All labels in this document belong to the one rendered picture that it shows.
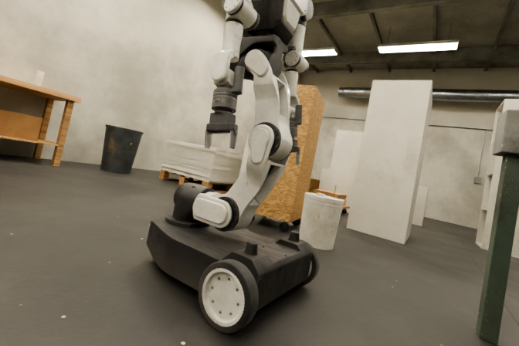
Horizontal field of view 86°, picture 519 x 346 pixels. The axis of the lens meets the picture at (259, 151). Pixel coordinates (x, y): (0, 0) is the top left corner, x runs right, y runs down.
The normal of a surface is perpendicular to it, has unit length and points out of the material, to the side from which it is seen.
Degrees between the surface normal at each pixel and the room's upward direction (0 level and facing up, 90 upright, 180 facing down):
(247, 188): 90
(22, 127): 90
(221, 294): 90
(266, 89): 115
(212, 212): 90
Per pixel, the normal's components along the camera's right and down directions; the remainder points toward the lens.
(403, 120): -0.51, -0.15
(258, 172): -0.55, 0.28
